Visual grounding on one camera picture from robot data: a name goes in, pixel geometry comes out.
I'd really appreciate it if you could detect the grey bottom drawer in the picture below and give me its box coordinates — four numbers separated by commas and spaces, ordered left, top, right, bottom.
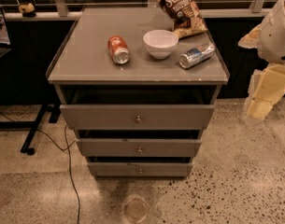
88, 162, 192, 177

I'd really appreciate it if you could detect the grey drawer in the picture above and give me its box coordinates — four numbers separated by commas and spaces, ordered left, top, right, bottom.
60, 105, 214, 130
88, 162, 192, 177
76, 138, 201, 157

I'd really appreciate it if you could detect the grey drawer cabinet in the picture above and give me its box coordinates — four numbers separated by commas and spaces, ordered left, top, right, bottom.
48, 7, 229, 166

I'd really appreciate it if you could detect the grey middle drawer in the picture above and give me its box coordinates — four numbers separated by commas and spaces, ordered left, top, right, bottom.
76, 138, 201, 157

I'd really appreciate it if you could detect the grey top drawer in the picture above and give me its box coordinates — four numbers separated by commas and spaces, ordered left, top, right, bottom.
60, 105, 214, 130

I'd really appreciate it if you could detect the silver blue can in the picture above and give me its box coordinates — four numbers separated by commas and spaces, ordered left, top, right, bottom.
179, 43, 215, 69

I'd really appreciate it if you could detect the white bowl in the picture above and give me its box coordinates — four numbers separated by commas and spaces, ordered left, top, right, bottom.
143, 30, 178, 59

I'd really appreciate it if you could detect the brown chip bag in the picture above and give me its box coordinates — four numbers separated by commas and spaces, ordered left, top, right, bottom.
157, 0, 207, 38

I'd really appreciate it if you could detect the orange soda can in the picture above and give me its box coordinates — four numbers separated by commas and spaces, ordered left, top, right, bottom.
107, 35, 130, 64

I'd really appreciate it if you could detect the round floor drain cover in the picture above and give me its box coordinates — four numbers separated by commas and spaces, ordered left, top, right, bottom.
122, 195, 149, 224

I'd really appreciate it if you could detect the small yellow figurine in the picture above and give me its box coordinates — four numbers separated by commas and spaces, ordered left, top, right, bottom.
19, 2, 36, 17

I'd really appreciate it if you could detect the black floor cable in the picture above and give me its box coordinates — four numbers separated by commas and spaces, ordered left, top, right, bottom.
0, 105, 82, 224

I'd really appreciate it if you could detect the black desk leg frame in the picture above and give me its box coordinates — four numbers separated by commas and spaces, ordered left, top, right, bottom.
0, 104, 61, 156

